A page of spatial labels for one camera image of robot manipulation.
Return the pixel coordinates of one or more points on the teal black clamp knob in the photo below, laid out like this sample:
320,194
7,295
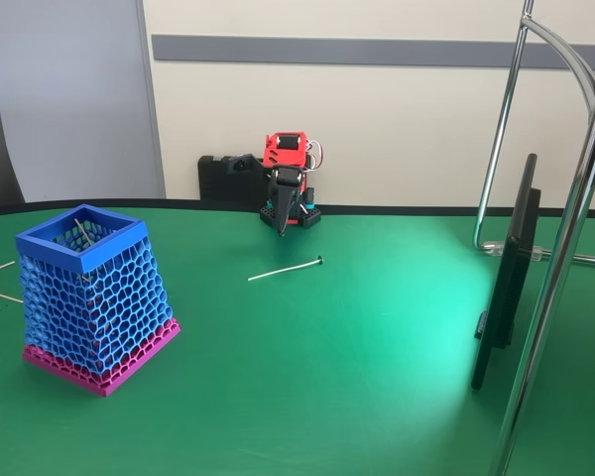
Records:
309,198

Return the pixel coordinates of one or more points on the blue pink lattice basket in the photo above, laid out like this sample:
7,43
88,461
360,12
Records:
94,302

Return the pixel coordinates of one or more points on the clear plastic clip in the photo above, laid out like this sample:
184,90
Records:
493,248

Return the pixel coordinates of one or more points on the grey wall rail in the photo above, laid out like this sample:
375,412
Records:
377,50

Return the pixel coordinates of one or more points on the black plastic tool case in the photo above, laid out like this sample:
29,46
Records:
213,178

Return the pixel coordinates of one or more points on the chrome tube stand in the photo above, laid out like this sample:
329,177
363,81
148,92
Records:
552,297

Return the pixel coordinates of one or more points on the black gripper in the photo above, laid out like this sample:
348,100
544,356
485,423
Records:
284,194

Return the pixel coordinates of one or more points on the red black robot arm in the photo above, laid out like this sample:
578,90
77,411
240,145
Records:
287,154

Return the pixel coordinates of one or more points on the black flat monitor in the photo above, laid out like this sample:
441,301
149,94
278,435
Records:
508,277

